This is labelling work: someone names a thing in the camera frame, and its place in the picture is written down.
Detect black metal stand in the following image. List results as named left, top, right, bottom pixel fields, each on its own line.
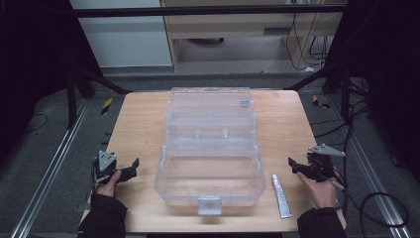
left=282, top=60, right=353, bottom=125
left=64, top=63, right=134, bottom=131

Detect black cables under desk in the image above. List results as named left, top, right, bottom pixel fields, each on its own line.
left=284, top=12, right=332, bottom=71

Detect person's left hand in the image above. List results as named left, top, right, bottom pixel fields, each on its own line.
left=94, top=170, right=123, bottom=198

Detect black horizontal frame bar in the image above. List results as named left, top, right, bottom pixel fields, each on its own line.
left=72, top=5, right=349, bottom=19

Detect light wooden desk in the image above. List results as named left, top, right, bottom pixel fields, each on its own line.
left=159, top=0, right=349, bottom=71

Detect thin black floor cable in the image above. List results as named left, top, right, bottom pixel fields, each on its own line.
left=23, top=112, right=50, bottom=134

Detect black floor cables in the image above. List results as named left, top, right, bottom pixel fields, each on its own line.
left=309, top=78, right=375, bottom=148

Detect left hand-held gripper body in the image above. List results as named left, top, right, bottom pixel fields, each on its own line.
left=93, top=150, right=122, bottom=184

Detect yellow black tape strip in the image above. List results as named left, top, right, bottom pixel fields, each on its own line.
left=311, top=94, right=332, bottom=110
left=100, top=97, right=114, bottom=116

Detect white ointment tube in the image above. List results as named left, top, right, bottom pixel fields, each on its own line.
left=270, top=174, right=293, bottom=220

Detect black curtain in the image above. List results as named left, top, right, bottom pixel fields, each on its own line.
left=325, top=0, right=420, bottom=184
left=0, top=0, right=104, bottom=163

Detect white cabinet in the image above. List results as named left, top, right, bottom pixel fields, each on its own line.
left=68, top=0, right=174, bottom=69

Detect metal floor rail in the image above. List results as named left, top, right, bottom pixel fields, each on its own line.
left=329, top=98, right=413, bottom=238
left=9, top=98, right=91, bottom=238

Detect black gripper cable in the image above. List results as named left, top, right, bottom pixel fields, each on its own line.
left=89, top=157, right=111, bottom=207
left=331, top=167, right=411, bottom=230

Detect clear plastic storage box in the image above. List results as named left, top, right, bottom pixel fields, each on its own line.
left=154, top=86, right=267, bottom=217

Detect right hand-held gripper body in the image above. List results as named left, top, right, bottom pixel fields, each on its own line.
left=306, top=143, right=347, bottom=183

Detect person's right hand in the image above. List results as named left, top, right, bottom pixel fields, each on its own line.
left=295, top=171, right=339, bottom=210

